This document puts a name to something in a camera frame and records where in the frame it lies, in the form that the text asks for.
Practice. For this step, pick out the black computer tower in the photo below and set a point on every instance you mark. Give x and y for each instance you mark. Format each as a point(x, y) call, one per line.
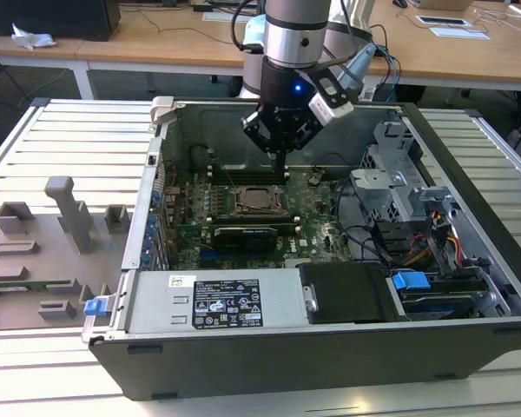
point(48, 17)

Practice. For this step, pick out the black round speaker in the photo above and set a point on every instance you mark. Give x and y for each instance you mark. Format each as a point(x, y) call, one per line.
point(198, 156)

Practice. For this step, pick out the crumpled white paper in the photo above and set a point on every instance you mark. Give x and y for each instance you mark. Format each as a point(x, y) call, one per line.
point(30, 40)

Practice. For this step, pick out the white power strip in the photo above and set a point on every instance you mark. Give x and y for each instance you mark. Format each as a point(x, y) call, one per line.
point(367, 92)

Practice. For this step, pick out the wooden office desk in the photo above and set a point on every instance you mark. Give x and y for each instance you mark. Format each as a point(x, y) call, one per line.
point(39, 54)
point(460, 56)

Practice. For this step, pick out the black plastic shroud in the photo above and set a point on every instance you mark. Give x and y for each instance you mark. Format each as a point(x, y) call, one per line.
point(347, 295)

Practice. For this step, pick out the cardboard box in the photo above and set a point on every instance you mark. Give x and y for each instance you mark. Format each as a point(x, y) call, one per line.
point(443, 4)

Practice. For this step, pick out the black RAM slot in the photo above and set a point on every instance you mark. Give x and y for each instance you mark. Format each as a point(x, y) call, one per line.
point(243, 170)
point(243, 181)
point(243, 174)
point(288, 220)
point(288, 217)
point(243, 177)
point(288, 223)
point(288, 227)

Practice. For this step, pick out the pale grey case latch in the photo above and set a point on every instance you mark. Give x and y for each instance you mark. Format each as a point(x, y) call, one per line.
point(161, 108)

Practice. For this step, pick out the silver power supply with label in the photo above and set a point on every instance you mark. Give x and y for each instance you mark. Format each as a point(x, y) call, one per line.
point(156, 299)

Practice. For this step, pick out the white framed tray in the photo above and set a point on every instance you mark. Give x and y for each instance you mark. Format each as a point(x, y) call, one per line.
point(443, 20)

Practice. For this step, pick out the green motherboard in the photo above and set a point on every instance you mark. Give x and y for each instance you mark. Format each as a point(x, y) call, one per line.
point(312, 243)

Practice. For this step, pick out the black computer mouse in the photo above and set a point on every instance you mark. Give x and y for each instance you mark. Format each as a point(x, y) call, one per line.
point(400, 3)

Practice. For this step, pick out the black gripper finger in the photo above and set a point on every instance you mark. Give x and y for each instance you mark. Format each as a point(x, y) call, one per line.
point(254, 126)
point(306, 137)

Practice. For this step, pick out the white paper sheet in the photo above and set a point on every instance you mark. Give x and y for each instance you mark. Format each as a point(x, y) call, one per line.
point(460, 33)
point(217, 16)

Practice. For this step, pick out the thin metal locking lever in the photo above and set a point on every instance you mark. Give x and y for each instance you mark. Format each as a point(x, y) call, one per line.
point(284, 195)
point(232, 181)

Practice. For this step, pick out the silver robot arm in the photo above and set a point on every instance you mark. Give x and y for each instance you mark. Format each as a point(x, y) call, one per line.
point(293, 39)

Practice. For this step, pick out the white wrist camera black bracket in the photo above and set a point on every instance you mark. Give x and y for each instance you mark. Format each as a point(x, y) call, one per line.
point(327, 110)

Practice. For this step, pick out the hard disk in blue carrier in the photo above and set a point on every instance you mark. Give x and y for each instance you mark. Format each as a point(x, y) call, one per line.
point(410, 284)

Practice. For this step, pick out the blue plastic latch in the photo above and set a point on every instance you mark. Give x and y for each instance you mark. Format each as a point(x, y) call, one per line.
point(93, 306)

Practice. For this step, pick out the silver metal drive cage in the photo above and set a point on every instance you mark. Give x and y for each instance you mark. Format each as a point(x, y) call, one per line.
point(375, 184)

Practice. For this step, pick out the green RAM stick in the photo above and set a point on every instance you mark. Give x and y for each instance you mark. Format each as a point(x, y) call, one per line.
point(26, 286)

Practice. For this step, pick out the black open PC case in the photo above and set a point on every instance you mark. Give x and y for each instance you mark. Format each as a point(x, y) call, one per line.
point(286, 360)

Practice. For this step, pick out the blue plastic card retainer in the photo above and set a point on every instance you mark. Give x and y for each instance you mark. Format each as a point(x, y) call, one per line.
point(149, 226)

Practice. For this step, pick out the blue expansion slot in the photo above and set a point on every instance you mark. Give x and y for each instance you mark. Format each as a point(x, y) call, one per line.
point(207, 260)

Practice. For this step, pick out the grey parts rack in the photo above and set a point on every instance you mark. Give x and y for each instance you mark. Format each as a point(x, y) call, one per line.
point(48, 269)

